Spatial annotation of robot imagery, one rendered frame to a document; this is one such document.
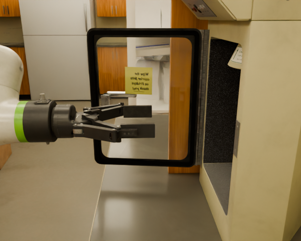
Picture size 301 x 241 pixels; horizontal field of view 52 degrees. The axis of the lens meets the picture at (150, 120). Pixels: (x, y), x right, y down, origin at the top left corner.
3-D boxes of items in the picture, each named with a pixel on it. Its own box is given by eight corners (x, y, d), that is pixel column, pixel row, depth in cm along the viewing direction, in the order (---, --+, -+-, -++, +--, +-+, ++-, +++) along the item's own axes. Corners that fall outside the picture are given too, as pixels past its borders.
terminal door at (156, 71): (195, 167, 92) (202, 27, 79) (94, 164, 94) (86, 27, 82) (194, 166, 93) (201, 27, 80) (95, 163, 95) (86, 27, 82)
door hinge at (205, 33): (199, 164, 93) (207, 29, 81) (201, 168, 91) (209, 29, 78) (194, 164, 93) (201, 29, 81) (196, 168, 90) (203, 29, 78)
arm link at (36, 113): (39, 136, 74) (26, 152, 65) (33, 89, 70) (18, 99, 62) (64, 136, 74) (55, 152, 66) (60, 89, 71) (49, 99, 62)
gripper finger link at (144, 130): (120, 123, 62) (120, 124, 62) (155, 122, 63) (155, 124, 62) (120, 136, 63) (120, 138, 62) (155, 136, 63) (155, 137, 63)
